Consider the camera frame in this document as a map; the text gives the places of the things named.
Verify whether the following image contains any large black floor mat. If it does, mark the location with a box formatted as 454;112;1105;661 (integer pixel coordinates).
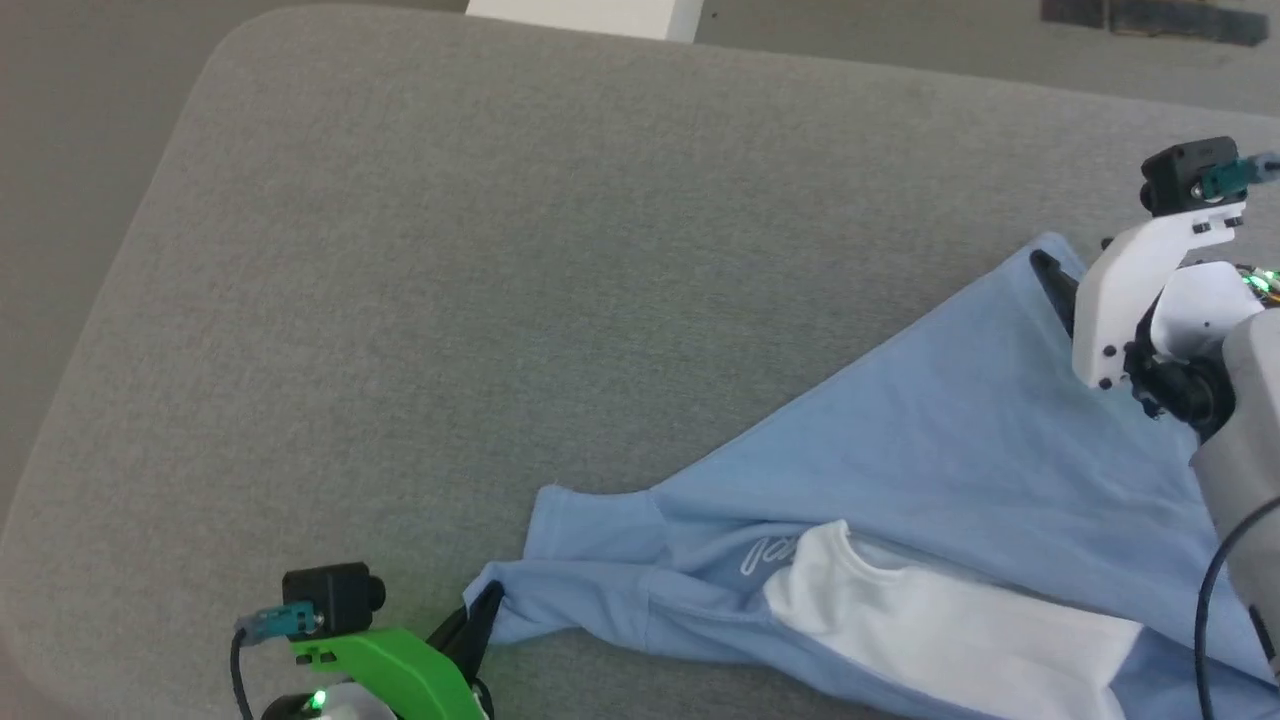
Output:
1105;0;1270;47

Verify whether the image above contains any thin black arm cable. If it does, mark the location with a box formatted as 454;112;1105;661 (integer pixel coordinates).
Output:
1195;494;1280;720

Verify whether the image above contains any light blue and white garment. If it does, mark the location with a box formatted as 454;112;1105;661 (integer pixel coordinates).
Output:
463;232;1280;720

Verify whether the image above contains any left camera cable teal plug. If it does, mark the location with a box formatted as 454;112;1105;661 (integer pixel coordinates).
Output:
230;600;323;720

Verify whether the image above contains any right camera cable teal plug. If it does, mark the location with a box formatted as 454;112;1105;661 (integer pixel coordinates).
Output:
1202;153;1280;199

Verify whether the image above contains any camera cable teal plug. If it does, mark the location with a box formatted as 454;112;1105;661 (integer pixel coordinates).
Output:
230;600;323;720
1202;153;1280;199

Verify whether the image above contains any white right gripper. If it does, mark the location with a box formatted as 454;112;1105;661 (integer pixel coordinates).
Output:
1029;204;1251;393

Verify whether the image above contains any grey fabric sofa cushion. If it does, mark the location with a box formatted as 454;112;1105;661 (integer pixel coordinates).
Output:
0;4;1280;720

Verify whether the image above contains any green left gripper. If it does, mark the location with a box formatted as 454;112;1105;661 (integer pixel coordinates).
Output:
290;581;505;720

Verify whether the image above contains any white box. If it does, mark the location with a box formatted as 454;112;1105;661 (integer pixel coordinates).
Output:
466;0;701;44

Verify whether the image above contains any small black floor mat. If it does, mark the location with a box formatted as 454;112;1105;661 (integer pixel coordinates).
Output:
1040;0;1107;29

